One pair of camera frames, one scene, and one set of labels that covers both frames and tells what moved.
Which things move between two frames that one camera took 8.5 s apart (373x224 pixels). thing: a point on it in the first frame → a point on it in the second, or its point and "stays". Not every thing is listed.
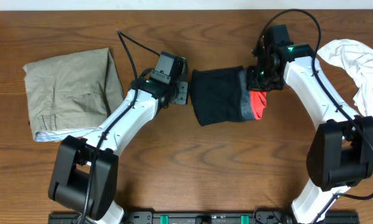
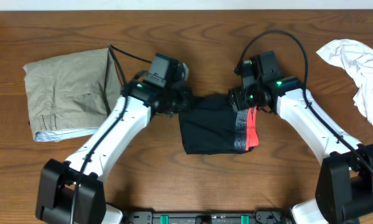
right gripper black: (253, 84) → (239, 100)
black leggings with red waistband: (221, 94) → (212, 127)
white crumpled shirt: (368, 65) stays
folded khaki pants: (71, 96) stays
